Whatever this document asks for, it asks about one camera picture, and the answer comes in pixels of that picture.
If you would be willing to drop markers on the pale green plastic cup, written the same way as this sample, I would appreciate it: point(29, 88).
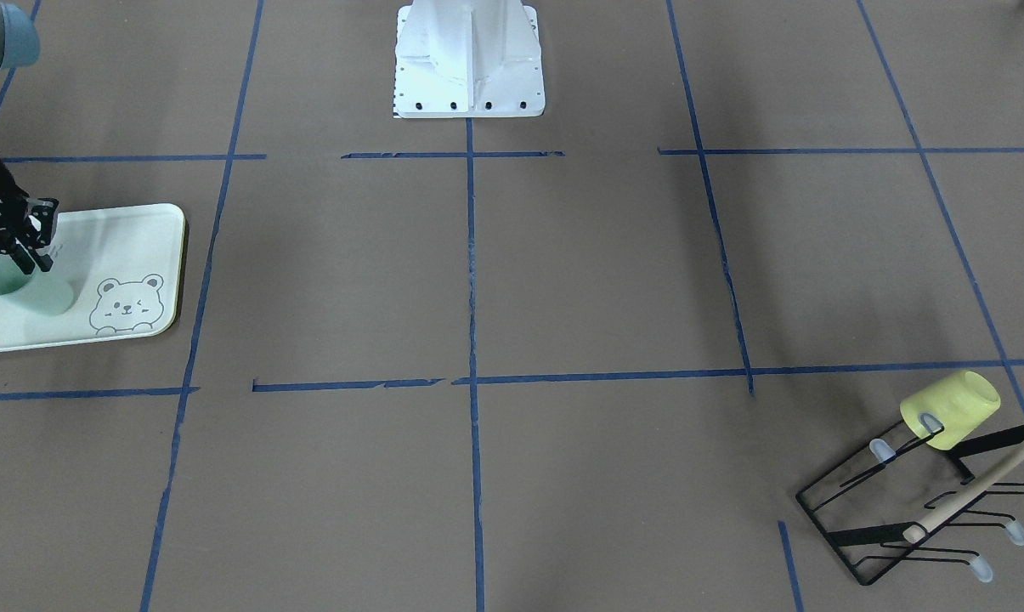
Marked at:
point(37, 292)

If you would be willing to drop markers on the cream bear print tray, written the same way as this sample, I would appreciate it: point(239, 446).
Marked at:
point(125, 265)

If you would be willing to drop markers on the yellow plastic cup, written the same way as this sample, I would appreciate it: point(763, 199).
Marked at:
point(950, 409)

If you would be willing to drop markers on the black wire cup rack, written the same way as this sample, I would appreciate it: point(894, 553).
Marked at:
point(888, 501)

